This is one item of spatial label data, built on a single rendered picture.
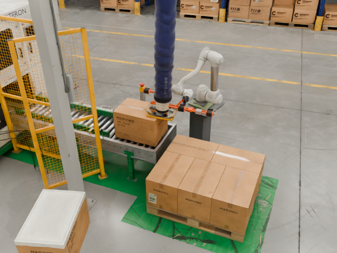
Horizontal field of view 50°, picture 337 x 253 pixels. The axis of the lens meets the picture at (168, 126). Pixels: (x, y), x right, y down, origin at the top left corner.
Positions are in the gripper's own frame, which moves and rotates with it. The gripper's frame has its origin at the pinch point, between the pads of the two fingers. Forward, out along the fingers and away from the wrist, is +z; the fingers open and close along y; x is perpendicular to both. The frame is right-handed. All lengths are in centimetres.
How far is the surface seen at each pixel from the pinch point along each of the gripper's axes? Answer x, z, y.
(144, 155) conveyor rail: 39, 37, 59
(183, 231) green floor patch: -31, 99, 108
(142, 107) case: 55, -5, 13
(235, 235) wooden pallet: -90, 96, 100
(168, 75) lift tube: 14.9, 8.4, -44.0
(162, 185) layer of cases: -1, 87, 57
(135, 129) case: 57, 20, 34
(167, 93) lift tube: 16.1, 8.7, -19.5
